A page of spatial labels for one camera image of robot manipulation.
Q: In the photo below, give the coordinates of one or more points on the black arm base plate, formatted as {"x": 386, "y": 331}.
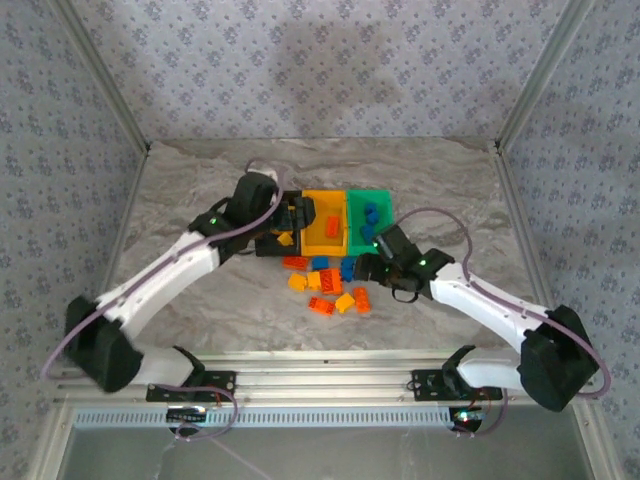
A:
{"x": 225, "y": 380}
{"x": 425, "y": 384}

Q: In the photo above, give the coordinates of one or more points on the small circuit board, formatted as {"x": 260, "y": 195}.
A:
{"x": 467, "y": 416}
{"x": 187, "y": 413}

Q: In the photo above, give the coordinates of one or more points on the aluminium frame post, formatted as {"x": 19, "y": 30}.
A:
{"x": 540, "y": 75}
{"x": 106, "y": 75}

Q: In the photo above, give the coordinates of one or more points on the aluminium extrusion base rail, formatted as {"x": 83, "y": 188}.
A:
{"x": 325, "y": 380}

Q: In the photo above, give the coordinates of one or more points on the yellow lego brick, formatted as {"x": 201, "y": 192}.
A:
{"x": 284, "y": 239}
{"x": 297, "y": 282}
{"x": 345, "y": 303}
{"x": 314, "y": 281}

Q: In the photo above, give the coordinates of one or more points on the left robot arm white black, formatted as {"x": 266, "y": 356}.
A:
{"x": 150, "y": 280}

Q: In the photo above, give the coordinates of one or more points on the aluminium table side rail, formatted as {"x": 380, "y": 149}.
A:
{"x": 515, "y": 200}
{"x": 131, "y": 205}

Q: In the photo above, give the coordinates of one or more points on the green plastic bin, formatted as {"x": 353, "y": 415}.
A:
{"x": 385, "y": 207}

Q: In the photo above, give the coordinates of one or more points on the orange lego brick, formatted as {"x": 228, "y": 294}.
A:
{"x": 361, "y": 300}
{"x": 326, "y": 281}
{"x": 332, "y": 226}
{"x": 321, "y": 306}
{"x": 296, "y": 263}
{"x": 337, "y": 281}

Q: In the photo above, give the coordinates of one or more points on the grey metal panel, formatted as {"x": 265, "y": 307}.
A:
{"x": 375, "y": 455}

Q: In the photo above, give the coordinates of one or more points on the yellow plastic bin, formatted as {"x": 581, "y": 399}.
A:
{"x": 322, "y": 245}

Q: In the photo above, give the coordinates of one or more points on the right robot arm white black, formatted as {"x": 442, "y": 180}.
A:
{"x": 480, "y": 300}

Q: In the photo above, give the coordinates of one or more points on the blue two-by-four lego brick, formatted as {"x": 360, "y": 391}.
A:
{"x": 367, "y": 231}

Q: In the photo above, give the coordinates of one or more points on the aluminium frame leg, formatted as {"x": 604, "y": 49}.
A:
{"x": 50, "y": 445}
{"x": 597, "y": 445}

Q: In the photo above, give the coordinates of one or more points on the black plastic bin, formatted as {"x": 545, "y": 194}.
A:
{"x": 267, "y": 250}

